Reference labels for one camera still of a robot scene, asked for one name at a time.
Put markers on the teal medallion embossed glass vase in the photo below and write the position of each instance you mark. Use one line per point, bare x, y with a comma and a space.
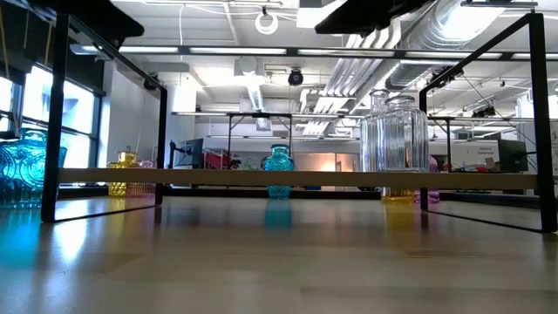
19, 174

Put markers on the wide pink ribbed glass vase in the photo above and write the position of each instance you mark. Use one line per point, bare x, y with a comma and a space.
146, 193

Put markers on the bright window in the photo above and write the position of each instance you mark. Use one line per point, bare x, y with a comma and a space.
78, 122

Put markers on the overhead beam with light strips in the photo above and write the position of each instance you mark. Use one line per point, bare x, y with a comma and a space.
291, 51

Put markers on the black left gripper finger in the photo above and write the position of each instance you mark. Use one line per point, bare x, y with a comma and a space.
117, 19

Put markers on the black aluminium table frame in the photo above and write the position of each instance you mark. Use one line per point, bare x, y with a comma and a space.
340, 195

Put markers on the black ceiling track lights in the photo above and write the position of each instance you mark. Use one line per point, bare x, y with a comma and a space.
447, 76

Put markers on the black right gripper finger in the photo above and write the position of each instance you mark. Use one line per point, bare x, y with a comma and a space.
353, 19

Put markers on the teal diamond pattern glass vase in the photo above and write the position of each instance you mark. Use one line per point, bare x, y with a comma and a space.
279, 159

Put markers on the silver ventilation duct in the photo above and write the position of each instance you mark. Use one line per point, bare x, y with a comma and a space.
457, 22

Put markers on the red bin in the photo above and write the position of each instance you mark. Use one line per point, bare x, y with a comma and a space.
213, 160

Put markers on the black monitor back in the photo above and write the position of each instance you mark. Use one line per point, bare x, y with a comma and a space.
512, 154

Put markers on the white ceiling conduit pipes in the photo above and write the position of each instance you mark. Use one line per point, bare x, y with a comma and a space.
349, 74

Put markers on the white ceiling air duct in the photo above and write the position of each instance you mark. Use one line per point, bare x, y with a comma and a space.
250, 83

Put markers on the black ceiling spotlight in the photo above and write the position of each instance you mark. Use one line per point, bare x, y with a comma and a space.
151, 82
484, 112

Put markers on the yellow glass vase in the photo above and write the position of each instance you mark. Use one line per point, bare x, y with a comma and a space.
126, 158
397, 196

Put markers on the black metal workstation frame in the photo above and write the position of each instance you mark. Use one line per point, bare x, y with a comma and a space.
440, 118
259, 115

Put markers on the white equipment sign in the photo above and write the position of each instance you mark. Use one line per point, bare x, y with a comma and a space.
479, 152

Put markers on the black computer monitor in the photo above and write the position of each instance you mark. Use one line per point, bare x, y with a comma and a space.
192, 152

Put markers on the wooden shelf with black frame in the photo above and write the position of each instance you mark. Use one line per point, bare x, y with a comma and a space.
279, 179

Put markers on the slim pink ribbed glass vase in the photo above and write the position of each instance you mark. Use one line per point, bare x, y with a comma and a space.
434, 196

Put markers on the black ceiling camera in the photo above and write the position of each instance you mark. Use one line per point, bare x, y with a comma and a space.
295, 77

